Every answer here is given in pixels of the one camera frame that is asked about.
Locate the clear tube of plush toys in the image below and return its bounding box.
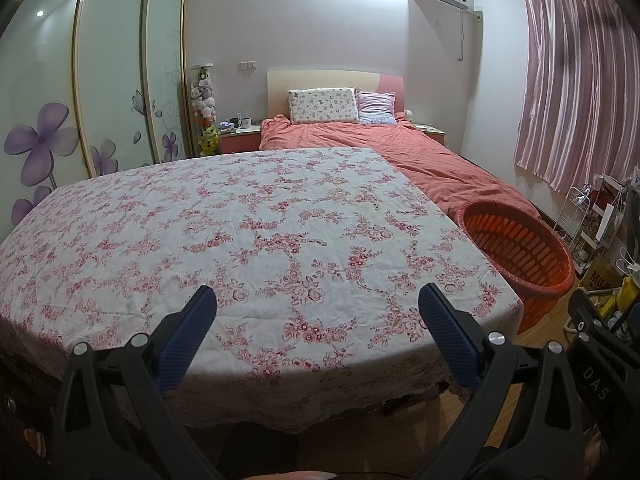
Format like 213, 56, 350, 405
189, 63, 221, 158

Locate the pink nightstand with mug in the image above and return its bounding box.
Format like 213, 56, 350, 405
218, 127, 262, 155

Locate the pink nightstand with papers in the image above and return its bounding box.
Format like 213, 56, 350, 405
412, 122, 447, 147

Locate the brown paper bag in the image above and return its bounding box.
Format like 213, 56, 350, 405
582, 255, 626, 296

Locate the sliding wardrobe with flower print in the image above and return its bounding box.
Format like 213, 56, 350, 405
0, 0, 196, 241

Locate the pink striped pillow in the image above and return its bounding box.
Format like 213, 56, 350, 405
356, 91, 398, 125

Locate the white paper bag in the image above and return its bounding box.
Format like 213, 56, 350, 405
597, 202, 626, 246

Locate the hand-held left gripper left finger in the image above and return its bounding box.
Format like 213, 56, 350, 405
50, 285, 218, 480

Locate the orange plastic laundry basket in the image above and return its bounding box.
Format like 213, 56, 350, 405
456, 199, 576, 335

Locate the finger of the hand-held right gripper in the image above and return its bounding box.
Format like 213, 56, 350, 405
567, 287, 640, 356

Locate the white wire trolley rack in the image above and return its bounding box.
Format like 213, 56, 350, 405
552, 172, 626, 266

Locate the bed with pink duvet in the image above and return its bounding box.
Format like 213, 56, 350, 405
258, 112, 551, 231

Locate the cream pink headboard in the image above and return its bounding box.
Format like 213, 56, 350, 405
267, 69, 405, 121

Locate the floral pillow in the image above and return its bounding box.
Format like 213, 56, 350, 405
287, 87, 360, 125

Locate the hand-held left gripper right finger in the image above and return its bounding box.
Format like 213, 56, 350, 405
417, 283, 586, 480

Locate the pink curtain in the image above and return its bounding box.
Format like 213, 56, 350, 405
514, 0, 640, 198

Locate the floral tablecloth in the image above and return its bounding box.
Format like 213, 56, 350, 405
0, 147, 525, 433

